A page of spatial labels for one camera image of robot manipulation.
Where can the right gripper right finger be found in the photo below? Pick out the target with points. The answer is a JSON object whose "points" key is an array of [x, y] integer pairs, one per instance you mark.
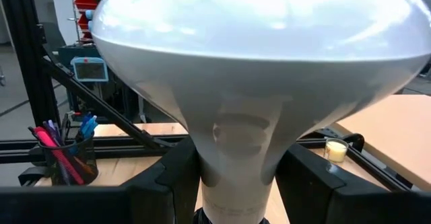
{"points": [[336, 207]]}

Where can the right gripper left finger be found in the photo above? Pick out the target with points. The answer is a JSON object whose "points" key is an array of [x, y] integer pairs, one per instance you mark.
{"points": [[101, 207]]}

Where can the white flood lightbulb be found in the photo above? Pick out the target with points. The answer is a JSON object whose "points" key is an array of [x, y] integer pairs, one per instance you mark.
{"points": [[256, 82]]}

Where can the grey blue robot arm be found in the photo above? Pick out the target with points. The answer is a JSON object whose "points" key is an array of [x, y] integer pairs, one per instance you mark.
{"points": [[89, 15]]}

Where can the black mesh pen cup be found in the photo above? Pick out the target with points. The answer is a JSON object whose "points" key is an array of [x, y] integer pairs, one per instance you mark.
{"points": [[89, 163]]}

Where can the small glass candle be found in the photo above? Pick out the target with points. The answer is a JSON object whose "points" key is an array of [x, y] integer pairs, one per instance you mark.
{"points": [[336, 151]]}

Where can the blue pen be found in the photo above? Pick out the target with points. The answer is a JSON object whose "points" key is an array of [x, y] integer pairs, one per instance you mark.
{"points": [[85, 123], [92, 126]]}

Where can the purple pen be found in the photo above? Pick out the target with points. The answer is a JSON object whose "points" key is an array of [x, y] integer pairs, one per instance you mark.
{"points": [[52, 128]]}

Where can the beige wooden desk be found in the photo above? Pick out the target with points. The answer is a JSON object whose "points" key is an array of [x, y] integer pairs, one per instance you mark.
{"points": [[397, 133]]}

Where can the blue framed screen device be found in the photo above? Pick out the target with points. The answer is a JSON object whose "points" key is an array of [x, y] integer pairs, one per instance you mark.
{"points": [[89, 71]]}

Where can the teal cabinet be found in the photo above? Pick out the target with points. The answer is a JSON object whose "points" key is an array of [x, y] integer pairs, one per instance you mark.
{"points": [[70, 50]]}

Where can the red storage bin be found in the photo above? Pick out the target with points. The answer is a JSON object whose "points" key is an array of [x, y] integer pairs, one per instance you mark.
{"points": [[85, 2]]}

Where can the black curved bracket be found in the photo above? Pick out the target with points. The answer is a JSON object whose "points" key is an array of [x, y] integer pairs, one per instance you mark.
{"points": [[357, 139]]}

